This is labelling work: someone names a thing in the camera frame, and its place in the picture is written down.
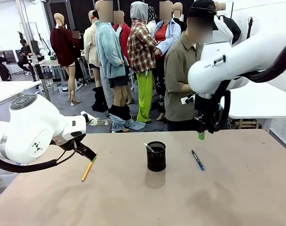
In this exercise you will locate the mannequin in cream jacket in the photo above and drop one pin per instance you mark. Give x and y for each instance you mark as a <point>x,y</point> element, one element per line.
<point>90,47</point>

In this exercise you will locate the mannequin in black white jacket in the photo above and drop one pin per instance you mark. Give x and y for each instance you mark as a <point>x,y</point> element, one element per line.
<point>227,28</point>

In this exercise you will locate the white side table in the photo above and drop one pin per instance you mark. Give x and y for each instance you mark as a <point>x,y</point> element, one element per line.
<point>11,90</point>

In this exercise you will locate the person in olive shirt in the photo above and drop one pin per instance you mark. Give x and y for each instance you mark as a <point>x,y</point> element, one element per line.
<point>178,77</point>

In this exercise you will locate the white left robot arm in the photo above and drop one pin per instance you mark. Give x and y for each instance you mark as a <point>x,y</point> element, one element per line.
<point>27,122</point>

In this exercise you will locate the mannequin in maroon sweater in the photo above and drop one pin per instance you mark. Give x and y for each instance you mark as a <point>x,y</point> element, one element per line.
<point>63,47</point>

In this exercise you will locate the mannequin in blue fleece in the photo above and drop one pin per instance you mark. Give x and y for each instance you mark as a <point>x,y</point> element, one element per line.
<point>110,54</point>

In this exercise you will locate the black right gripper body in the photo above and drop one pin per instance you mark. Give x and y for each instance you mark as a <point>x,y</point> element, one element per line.
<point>205,106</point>

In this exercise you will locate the grey storage bin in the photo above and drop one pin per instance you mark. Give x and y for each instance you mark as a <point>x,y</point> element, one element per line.
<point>62,88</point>

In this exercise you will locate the mannequin in blue shirt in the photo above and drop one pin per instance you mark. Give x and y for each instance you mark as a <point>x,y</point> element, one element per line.
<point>166,37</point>

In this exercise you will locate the mannequin in plaid shirt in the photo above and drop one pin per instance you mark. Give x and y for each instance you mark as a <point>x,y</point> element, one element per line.
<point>141,51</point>

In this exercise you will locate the white large table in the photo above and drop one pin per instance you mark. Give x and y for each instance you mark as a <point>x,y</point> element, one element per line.
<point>258,103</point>

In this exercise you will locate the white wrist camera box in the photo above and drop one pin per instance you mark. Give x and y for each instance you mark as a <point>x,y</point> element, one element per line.
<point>185,99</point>

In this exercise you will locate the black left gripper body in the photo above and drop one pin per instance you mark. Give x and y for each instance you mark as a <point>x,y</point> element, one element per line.
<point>80,148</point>

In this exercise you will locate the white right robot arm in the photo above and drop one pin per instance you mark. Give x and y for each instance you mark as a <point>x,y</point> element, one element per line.
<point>239,58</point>

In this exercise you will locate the black tripod stand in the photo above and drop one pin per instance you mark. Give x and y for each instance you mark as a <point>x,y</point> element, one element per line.
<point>250,27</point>

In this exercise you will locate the black mesh pen holder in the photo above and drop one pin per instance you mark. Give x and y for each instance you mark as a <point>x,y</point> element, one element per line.
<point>156,157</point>

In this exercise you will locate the seated person in black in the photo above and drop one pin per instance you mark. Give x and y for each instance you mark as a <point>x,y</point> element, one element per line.
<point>25,55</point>

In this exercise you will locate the mannequin in red jacket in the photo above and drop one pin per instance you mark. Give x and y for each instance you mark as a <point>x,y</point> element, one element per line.
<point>124,35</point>

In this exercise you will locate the black pen with blue cap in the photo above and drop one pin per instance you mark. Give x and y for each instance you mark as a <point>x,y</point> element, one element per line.
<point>197,159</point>

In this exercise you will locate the grey white marker pen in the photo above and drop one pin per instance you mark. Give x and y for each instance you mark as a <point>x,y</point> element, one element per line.
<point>148,147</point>

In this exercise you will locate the yellow pencil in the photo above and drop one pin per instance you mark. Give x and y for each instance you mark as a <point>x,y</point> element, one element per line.
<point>87,171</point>

